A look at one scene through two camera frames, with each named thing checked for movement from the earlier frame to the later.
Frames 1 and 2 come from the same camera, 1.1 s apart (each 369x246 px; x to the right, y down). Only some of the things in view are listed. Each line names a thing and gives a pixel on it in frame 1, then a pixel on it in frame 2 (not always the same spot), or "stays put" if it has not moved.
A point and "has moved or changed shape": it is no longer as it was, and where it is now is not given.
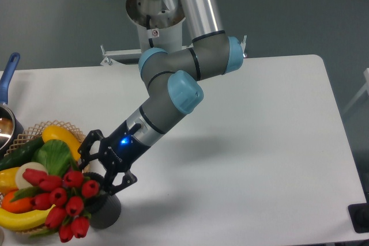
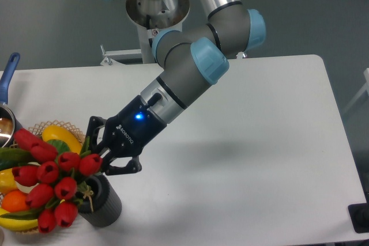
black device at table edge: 359,215 stays put
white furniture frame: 366,73 stays put
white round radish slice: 22,182 → 26,189
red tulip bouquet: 64,197 has moved or changed shape
